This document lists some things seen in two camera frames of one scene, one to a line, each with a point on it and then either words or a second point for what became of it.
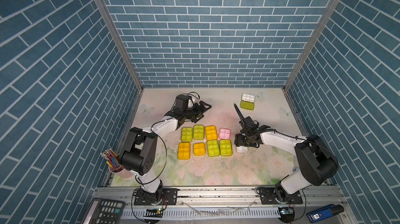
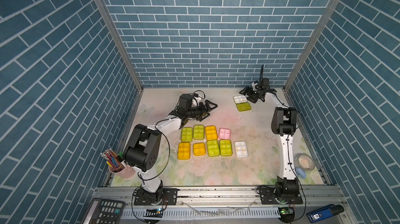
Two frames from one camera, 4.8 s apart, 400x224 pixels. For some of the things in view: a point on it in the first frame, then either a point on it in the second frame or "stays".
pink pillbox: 224,133 stays
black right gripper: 237,140 to 248,95
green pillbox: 213,148 stays
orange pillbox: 211,133 stays
